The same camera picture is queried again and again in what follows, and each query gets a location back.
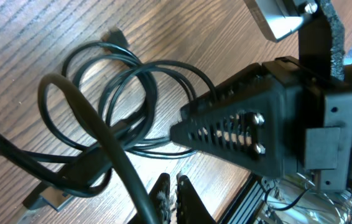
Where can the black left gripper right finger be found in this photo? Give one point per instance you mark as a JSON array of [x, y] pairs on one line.
[[190, 208]]

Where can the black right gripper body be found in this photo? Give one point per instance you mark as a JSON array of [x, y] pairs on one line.
[[306, 125]]

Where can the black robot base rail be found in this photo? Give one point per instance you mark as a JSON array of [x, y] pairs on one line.
[[243, 206]]

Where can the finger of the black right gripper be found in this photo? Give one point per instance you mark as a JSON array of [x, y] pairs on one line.
[[238, 83], [245, 130]]

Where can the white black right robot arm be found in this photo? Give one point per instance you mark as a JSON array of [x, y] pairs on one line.
[[276, 118]]

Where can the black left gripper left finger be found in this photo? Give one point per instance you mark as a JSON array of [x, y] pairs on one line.
[[160, 198]]

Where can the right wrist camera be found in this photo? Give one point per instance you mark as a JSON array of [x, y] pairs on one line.
[[320, 30]]

